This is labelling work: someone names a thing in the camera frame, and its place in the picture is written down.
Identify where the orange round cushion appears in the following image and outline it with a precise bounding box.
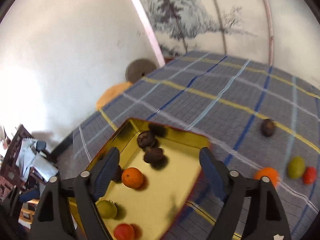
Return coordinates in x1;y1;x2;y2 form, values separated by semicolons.
95;81;132;110

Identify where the dark brown fruit in tin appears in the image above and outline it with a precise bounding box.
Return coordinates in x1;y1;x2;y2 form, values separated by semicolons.
137;131;156;148

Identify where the dark brown fruit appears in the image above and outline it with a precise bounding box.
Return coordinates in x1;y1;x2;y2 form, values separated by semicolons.
137;131;156;148
112;165;123;183
260;119;276;137
143;147;164;164

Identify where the large orange fruit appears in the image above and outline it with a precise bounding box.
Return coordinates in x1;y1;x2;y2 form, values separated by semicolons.
253;167;279;188

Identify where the red-orange fruit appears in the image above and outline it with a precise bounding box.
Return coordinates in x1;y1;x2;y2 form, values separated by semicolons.
113;223;135;240

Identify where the red gold toffee tin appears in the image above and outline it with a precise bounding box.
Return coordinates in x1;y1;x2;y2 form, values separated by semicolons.
68;117;211;240

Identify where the green fruit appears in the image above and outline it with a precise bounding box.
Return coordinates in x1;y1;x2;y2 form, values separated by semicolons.
287;156;305;179
96;200;118;219

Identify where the red fruit right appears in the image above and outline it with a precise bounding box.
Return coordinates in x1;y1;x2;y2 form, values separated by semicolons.
303;167;317;185

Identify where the wooden shelf furniture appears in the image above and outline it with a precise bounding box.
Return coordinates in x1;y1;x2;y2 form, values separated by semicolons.
1;125;59;228

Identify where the grey plaid tablecloth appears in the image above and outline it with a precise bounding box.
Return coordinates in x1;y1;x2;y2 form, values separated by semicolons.
58;51;319;239

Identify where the painted folding screen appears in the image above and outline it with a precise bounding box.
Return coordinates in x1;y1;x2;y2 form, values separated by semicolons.
140;0;319;86

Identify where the small orange in tin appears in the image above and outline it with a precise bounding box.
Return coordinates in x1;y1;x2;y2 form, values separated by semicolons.
121;167;144;189

